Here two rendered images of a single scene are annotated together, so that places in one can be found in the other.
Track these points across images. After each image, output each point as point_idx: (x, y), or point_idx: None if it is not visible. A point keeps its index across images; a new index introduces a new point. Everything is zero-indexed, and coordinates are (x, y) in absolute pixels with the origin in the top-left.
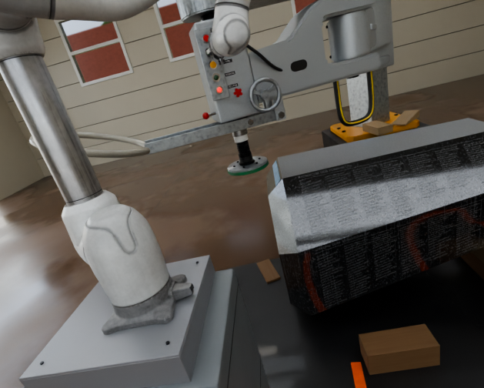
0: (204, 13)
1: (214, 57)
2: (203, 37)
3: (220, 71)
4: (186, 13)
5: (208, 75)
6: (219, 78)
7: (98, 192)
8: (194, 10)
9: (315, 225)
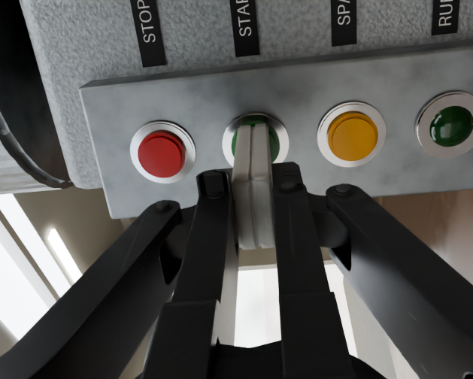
0: (27, 87)
1: (351, 281)
2: (153, 174)
3: (418, 82)
4: (37, 187)
5: (417, 182)
6: (465, 99)
7: None
8: (7, 165)
9: None
